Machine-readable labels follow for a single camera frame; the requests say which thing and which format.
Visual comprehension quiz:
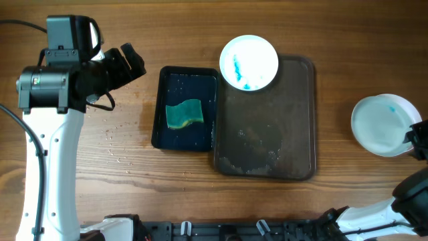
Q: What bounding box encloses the green yellow sponge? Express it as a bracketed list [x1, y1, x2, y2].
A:
[165, 99, 204, 129]

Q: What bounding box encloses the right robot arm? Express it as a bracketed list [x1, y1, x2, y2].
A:
[316, 168, 427, 240]

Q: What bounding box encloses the black rectangular water tray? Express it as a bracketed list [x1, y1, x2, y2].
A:
[151, 66, 219, 152]

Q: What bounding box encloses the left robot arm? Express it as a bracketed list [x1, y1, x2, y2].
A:
[16, 44, 146, 240]

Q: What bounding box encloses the brown plastic serving tray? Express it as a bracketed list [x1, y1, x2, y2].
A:
[213, 55, 317, 181]

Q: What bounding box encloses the white plate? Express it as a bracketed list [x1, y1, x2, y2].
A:
[350, 94, 422, 157]
[219, 35, 279, 92]
[379, 94, 422, 125]

